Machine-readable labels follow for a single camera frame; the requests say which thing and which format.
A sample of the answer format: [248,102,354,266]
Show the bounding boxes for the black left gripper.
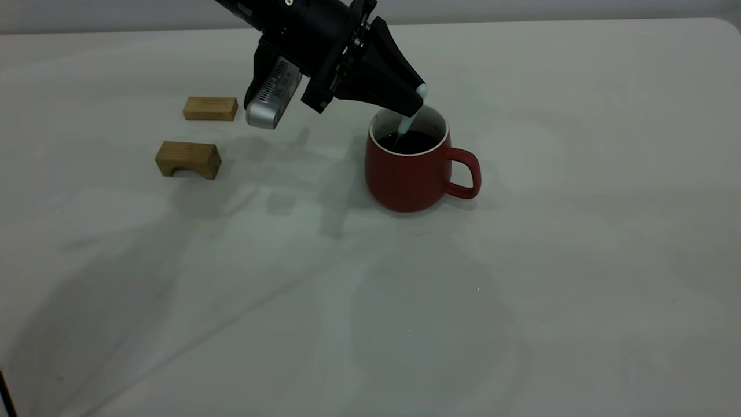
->
[255,0,428,118]

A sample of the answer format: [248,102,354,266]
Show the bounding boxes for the spoon with pale blue handle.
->
[392,83,430,147]

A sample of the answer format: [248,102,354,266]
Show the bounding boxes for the red ceramic mug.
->
[364,104,482,213]

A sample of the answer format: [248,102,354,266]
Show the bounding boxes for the dark coffee liquid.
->
[377,130,442,155]

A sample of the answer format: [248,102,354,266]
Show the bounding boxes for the flat wooden block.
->
[184,97,239,122]

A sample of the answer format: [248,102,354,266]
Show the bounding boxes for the arched wooden block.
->
[155,141,222,180]

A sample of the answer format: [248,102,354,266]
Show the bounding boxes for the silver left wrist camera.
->
[244,42,303,130]

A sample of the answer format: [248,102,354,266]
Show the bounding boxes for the thin dark cable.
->
[0,371,16,417]

